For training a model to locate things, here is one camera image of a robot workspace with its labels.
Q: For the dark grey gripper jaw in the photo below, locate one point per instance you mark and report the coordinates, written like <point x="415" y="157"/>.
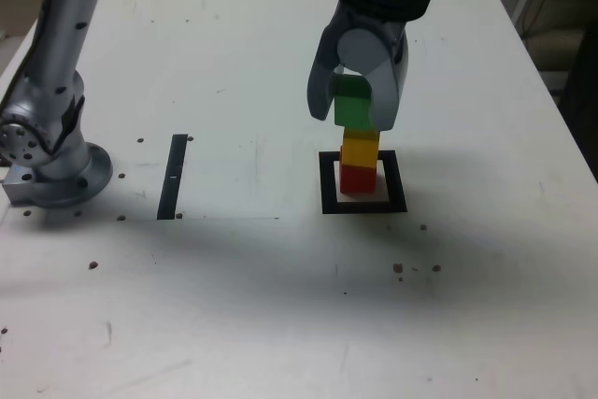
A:
<point x="320" y="86"/>

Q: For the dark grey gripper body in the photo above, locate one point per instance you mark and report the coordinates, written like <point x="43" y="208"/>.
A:
<point x="380" y="23"/>

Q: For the black tape strip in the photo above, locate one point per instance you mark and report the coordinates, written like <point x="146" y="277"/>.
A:
<point x="170" y="184"/>

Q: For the red cube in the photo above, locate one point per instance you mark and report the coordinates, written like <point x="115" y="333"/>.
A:
<point x="357" y="181"/>

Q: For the yellow cube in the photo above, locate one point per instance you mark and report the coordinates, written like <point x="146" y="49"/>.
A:
<point x="360" y="151"/>

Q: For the black tape square outline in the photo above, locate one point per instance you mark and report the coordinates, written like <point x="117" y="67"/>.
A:
<point x="397" y="207"/>

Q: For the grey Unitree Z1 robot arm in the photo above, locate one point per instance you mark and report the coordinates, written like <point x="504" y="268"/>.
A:
<point x="51" y="67"/>

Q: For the green cube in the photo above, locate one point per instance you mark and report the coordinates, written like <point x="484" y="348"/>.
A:
<point x="352" y="111"/>

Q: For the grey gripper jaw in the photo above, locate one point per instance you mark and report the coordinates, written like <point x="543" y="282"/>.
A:
<point x="388" y="86"/>

